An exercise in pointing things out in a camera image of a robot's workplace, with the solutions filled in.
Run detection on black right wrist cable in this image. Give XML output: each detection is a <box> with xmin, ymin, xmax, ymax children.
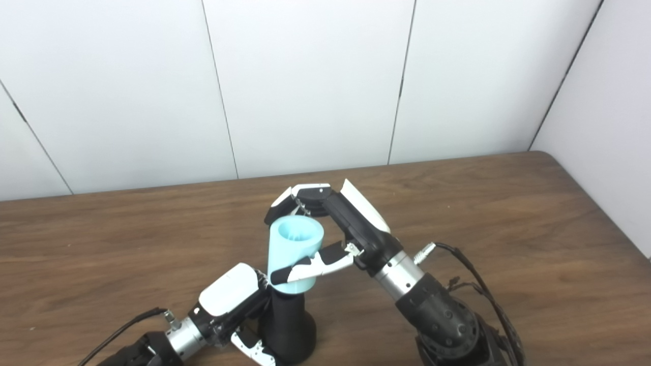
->
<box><xmin>415</xmin><ymin>242</ymin><xmax>527</xmax><ymax>366</ymax></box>

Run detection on white and black right hand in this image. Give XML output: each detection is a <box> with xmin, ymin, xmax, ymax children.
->
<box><xmin>264</xmin><ymin>179</ymin><xmax>405</xmax><ymax>285</ymax></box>

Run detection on light blue cylinder cup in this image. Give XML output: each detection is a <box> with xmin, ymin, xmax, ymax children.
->
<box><xmin>267</xmin><ymin>216</ymin><xmax>324</xmax><ymax>294</ymax></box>

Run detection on black flared nozzle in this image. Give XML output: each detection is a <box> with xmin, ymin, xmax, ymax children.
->
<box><xmin>258</xmin><ymin>290</ymin><xmax>317</xmax><ymax>364</ymax></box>

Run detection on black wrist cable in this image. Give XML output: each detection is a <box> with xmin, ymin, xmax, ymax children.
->
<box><xmin>76</xmin><ymin>308</ymin><xmax>176</xmax><ymax>366</ymax></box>
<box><xmin>415</xmin><ymin>242</ymin><xmax>527</xmax><ymax>366</ymax></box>

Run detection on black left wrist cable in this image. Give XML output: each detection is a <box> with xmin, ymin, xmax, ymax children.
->
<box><xmin>76</xmin><ymin>308</ymin><xmax>176</xmax><ymax>366</ymax></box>

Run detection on white and black left hand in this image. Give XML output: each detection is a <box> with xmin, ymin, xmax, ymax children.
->
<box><xmin>191</xmin><ymin>263</ymin><xmax>278</xmax><ymax>366</ymax></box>

